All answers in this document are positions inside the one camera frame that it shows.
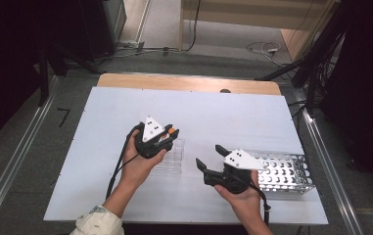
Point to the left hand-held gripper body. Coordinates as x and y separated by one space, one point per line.
149 130

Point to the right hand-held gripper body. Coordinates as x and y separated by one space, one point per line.
242 160

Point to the clear tube with orange cap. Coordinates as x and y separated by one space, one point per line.
172 131

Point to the clear plastic tube rack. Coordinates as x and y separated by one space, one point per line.
176 156

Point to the metal test tube rack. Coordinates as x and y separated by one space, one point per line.
288 169

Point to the person's left hand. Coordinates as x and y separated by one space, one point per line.
138 169

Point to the person's right hand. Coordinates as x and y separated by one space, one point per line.
247 205

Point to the white table board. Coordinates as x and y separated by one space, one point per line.
190 107

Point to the black stand leg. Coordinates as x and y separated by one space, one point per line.
282 70

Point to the black metal stand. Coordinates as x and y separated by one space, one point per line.
44 81

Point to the black equipment cabinet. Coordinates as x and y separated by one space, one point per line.
99 26

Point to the wooden cabinet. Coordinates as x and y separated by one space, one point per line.
239 16

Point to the dark curtain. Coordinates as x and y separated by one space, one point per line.
366 81
8 65

